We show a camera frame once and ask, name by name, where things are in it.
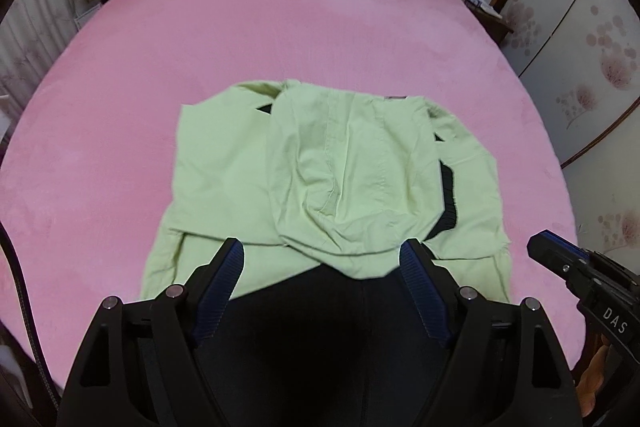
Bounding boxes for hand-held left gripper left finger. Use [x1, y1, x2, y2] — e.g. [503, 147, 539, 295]
[57, 237, 246, 427]

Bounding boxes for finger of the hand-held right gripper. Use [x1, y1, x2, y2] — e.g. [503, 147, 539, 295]
[527, 231, 594, 303]

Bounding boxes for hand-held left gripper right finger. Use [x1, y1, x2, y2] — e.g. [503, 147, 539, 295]
[397, 238, 584, 427]

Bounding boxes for green and black hooded jacket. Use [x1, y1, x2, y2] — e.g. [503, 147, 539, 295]
[139, 79, 512, 427]

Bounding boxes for person's right hand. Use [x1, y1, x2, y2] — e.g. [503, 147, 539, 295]
[576, 337, 615, 419]

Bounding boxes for floral wardrobe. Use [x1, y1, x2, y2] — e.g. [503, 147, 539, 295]
[490, 0, 640, 268]

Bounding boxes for wooden nightstand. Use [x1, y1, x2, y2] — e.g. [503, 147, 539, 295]
[456, 0, 515, 46]

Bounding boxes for bed with pink sheet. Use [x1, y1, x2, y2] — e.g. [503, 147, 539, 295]
[0, 0, 583, 388]

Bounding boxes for papers on nightstand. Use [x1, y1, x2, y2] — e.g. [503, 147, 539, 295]
[461, 0, 502, 18]

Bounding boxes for white rack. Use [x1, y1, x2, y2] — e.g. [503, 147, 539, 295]
[74, 1, 105, 32]

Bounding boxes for white patterned curtain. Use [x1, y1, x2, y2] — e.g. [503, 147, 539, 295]
[0, 0, 78, 112]

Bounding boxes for black cable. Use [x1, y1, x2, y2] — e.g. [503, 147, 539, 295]
[0, 226, 57, 408]

